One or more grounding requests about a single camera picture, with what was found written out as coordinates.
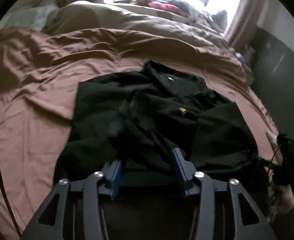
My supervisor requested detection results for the beige duvet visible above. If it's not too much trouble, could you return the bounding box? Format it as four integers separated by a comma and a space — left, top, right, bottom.
43, 1, 229, 49

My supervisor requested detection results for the brown bed sheet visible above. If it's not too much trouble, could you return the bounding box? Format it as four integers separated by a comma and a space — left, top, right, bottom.
0, 27, 277, 239

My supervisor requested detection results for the black garment with gold logo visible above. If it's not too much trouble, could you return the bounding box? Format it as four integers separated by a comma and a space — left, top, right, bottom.
52, 60, 271, 240

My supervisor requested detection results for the brown plush toy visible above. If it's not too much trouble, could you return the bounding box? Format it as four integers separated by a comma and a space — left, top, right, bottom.
131, 0, 153, 7

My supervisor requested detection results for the right pink curtain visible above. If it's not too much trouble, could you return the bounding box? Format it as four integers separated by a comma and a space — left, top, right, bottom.
225, 0, 265, 52

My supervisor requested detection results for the white pillow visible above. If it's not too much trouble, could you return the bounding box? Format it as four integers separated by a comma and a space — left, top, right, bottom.
0, 5, 58, 31

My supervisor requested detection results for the white bedside cabinet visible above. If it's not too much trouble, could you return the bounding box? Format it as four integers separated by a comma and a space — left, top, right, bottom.
235, 44, 255, 86

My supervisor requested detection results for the black cable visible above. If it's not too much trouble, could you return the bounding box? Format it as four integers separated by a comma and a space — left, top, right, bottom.
0, 132, 23, 238

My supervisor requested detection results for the pink plush toy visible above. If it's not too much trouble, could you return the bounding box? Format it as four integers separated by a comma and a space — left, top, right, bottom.
148, 2, 188, 17

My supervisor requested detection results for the pile of light clothes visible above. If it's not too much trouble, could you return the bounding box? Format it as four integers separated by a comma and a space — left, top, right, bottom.
177, 0, 225, 33

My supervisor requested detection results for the person's right hand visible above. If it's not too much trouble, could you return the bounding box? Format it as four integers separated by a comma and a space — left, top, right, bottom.
267, 169, 294, 214

